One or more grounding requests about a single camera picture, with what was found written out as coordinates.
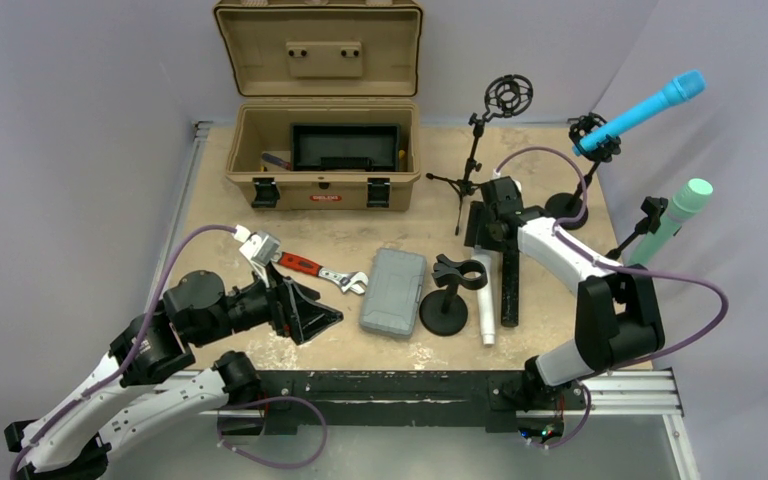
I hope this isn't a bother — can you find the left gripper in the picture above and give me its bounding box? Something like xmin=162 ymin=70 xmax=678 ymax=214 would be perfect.
xmin=193 ymin=259 xmax=342 ymax=346

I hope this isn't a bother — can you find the black microphone silver grille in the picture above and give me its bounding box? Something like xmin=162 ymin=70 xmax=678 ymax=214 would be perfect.
xmin=500 ymin=249 xmax=520 ymax=328

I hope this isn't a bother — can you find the white microphone grey grille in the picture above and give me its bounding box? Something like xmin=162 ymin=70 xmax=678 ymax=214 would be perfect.
xmin=471 ymin=247 xmax=496 ymax=347

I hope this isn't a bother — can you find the black round-base clip stand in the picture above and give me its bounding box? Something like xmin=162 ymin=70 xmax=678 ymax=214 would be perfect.
xmin=419 ymin=254 xmax=488 ymax=337

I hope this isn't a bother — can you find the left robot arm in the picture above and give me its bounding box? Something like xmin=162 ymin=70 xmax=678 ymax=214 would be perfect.
xmin=4 ymin=267 xmax=344 ymax=479

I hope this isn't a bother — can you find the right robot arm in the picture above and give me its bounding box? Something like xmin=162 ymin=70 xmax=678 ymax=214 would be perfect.
xmin=465 ymin=177 xmax=665 ymax=407

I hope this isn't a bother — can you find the black stand holding blue microphone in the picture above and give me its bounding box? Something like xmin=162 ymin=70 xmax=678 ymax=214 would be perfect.
xmin=544 ymin=112 xmax=623 ymax=231

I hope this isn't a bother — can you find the black stand holding green microphone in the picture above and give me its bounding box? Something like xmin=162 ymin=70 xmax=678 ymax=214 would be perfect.
xmin=605 ymin=196 xmax=669 ymax=260

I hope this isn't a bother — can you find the mint green microphone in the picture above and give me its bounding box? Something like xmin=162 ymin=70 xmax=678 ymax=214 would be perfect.
xmin=628 ymin=178 xmax=714 ymax=265

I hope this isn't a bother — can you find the blue microphone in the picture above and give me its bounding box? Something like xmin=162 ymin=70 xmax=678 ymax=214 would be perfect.
xmin=572 ymin=70 xmax=707 ymax=156

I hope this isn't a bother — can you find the grey plastic case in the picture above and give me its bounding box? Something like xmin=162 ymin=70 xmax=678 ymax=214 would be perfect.
xmin=359 ymin=248 xmax=427 ymax=339

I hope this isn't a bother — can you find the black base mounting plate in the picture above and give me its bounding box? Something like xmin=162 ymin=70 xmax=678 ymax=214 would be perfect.
xmin=217 ymin=370 xmax=586 ymax=436

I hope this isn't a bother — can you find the screwdriver in toolbox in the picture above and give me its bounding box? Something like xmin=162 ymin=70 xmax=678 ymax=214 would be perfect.
xmin=261 ymin=152 xmax=292 ymax=171

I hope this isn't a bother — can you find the black tray in toolbox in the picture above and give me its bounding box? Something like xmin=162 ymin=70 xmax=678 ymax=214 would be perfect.
xmin=291 ymin=123 xmax=401 ymax=172

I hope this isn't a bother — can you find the tan open toolbox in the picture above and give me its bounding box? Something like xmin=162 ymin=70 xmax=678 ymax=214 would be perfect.
xmin=213 ymin=1 xmax=424 ymax=211

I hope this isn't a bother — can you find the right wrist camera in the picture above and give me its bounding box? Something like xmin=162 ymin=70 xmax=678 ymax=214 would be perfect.
xmin=483 ymin=171 xmax=522 ymax=201

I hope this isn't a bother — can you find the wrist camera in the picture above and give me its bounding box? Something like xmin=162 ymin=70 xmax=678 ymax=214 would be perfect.
xmin=483 ymin=171 xmax=522 ymax=201
xmin=233 ymin=225 xmax=281 ymax=285

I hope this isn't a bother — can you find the red handled adjustable wrench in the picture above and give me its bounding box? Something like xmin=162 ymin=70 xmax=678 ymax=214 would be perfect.
xmin=272 ymin=251 xmax=368 ymax=295

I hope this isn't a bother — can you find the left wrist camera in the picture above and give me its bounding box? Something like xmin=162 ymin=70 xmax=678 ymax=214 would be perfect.
xmin=233 ymin=225 xmax=281 ymax=285

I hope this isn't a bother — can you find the black tripod shock-mount stand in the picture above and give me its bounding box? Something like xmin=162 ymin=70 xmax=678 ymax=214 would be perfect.
xmin=425 ymin=74 xmax=534 ymax=236

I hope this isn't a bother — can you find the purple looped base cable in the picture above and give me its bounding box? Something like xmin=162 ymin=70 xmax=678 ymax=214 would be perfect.
xmin=216 ymin=396 xmax=330 ymax=472

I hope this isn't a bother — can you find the aluminium table frame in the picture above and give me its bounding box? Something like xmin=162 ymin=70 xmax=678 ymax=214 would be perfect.
xmin=132 ymin=120 xmax=700 ymax=480

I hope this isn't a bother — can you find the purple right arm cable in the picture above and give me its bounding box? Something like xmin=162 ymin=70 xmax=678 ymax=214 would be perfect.
xmin=493 ymin=145 xmax=731 ymax=382

